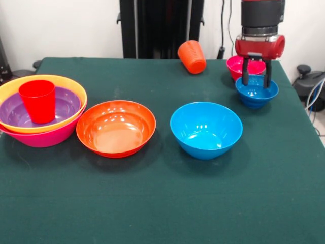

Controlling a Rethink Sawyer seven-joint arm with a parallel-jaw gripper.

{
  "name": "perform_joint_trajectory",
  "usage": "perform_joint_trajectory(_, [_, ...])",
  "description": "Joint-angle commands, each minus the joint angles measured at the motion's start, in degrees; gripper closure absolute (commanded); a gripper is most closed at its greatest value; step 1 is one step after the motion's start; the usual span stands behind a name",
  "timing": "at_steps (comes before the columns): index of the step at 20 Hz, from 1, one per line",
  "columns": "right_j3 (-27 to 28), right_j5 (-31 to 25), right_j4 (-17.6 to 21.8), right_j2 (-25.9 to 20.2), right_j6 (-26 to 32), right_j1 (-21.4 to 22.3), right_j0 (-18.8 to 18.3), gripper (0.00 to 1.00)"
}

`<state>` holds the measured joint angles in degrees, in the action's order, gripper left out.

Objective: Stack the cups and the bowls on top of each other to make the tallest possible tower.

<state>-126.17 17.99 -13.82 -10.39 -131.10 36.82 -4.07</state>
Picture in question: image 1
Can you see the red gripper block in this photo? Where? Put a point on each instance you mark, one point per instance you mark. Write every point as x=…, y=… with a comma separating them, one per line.
x=259, y=48

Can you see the small dark blue bowl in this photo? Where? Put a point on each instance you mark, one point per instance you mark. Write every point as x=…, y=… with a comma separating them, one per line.
x=254, y=94

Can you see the orange cup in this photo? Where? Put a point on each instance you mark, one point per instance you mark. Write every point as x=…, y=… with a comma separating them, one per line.
x=193, y=59

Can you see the light blue bowl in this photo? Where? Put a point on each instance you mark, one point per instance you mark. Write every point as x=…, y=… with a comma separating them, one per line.
x=203, y=134

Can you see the red-orange bowl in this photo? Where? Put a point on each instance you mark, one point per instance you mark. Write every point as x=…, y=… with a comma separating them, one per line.
x=114, y=129

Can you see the large orange bowl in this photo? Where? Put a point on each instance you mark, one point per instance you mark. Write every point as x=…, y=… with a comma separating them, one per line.
x=76, y=89

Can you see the purple bowl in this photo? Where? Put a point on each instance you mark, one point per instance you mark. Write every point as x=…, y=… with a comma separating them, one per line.
x=66, y=104

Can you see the large pink bowl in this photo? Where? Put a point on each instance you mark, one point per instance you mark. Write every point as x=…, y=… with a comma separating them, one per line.
x=50, y=137

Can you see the red cup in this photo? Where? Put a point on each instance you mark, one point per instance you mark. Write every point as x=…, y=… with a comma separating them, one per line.
x=40, y=104

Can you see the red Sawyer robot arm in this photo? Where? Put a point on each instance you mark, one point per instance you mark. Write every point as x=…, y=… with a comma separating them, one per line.
x=261, y=15

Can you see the small pink bowl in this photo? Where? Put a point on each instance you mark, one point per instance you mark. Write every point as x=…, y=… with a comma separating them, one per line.
x=234, y=67

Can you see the black office chair base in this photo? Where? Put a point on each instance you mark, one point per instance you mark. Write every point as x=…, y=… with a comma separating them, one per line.
x=304, y=84
x=23, y=71

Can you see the dark green table cloth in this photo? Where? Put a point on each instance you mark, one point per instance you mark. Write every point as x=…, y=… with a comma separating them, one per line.
x=162, y=198

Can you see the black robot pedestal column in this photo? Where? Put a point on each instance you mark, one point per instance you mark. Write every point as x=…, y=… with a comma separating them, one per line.
x=162, y=25

